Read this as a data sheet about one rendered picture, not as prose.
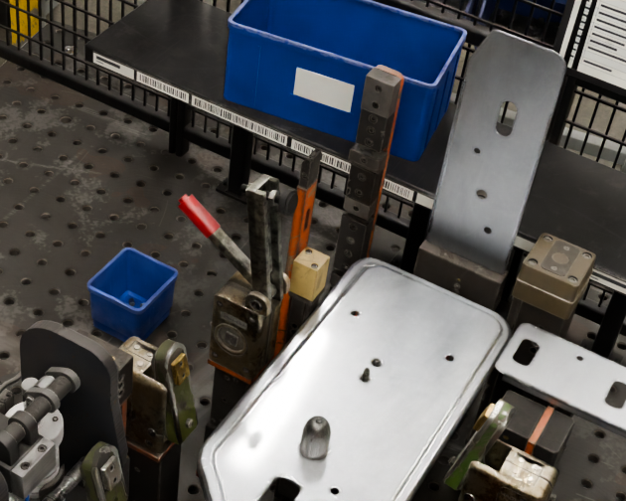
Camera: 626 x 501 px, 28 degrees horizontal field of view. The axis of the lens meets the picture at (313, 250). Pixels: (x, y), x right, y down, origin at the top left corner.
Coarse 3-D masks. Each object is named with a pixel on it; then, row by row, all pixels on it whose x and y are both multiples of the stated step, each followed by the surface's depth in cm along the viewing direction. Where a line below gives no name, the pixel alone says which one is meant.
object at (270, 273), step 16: (256, 192) 136; (272, 192) 137; (288, 192) 136; (256, 208) 137; (272, 208) 140; (288, 208) 136; (256, 224) 138; (272, 224) 141; (256, 240) 140; (272, 240) 143; (256, 256) 141; (272, 256) 144; (256, 272) 143; (272, 272) 146; (256, 288) 144
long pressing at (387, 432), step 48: (336, 288) 157; (384, 288) 158; (432, 288) 159; (336, 336) 151; (384, 336) 152; (432, 336) 153; (480, 336) 154; (288, 384) 144; (336, 384) 145; (384, 384) 146; (432, 384) 147; (480, 384) 149; (240, 432) 138; (288, 432) 139; (336, 432) 140; (384, 432) 141; (432, 432) 142; (240, 480) 133; (288, 480) 135; (336, 480) 135; (384, 480) 136
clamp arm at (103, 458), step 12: (96, 444) 122; (108, 444) 122; (96, 456) 121; (108, 456) 122; (84, 468) 121; (96, 468) 121; (108, 468) 122; (120, 468) 123; (84, 480) 123; (96, 480) 121; (108, 480) 122; (120, 480) 125; (96, 492) 123; (108, 492) 124; (120, 492) 126
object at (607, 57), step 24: (576, 0) 167; (600, 0) 165; (624, 0) 164; (600, 24) 167; (624, 24) 166; (576, 48) 171; (600, 48) 169; (624, 48) 167; (576, 72) 173; (600, 72) 171; (624, 72) 169
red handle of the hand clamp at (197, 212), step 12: (180, 204) 144; (192, 204) 144; (192, 216) 144; (204, 216) 144; (204, 228) 144; (216, 228) 144; (216, 240) 145; (228, 240) 145; (228, 252) 145; (240, 252) 146; (240, 264) 145
